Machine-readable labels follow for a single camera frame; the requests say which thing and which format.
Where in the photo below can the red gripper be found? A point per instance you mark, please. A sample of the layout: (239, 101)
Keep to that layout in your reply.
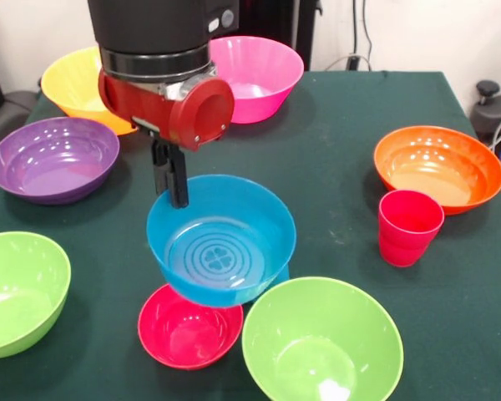
(150, 106)

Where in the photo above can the small blue plastic bowl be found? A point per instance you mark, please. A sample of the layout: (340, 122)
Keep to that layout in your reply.
(221, 234)

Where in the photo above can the blue plastic cup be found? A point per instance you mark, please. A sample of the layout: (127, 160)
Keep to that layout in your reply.
(283, 275)

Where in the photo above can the small red plastic bowl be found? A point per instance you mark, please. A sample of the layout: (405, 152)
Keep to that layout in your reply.
(188, 334)

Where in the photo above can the light green plastic bowl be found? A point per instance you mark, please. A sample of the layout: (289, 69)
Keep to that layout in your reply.
(21, 292)
(321, 334)

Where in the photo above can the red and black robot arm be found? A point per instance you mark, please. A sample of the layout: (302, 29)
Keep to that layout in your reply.
(150, 29)

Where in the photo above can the shallow purple plastic bowl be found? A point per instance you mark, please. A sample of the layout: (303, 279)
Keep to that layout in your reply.
(54, 163)

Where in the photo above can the large yellow-orange plastic bowl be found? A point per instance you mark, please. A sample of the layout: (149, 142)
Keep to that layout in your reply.
(71, 87)

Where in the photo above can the large pink plastic bowl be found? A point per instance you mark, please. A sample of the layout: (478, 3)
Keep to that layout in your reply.
(267, 71)

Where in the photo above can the dark green table cloth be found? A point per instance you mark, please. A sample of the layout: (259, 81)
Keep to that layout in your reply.
(317, 188)

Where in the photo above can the red plastic cup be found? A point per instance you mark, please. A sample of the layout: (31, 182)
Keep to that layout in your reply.
(405, 242)

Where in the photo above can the shallow orange plastic bowl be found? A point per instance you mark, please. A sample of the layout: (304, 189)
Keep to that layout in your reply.
(438, 171)

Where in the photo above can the black floor stand base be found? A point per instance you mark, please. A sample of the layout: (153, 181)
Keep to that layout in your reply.
(492, 113)

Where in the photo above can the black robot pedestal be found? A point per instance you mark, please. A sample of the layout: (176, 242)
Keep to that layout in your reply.
(275, 18)

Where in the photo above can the black wall plug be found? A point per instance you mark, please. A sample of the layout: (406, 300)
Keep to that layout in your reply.
(353, 62)

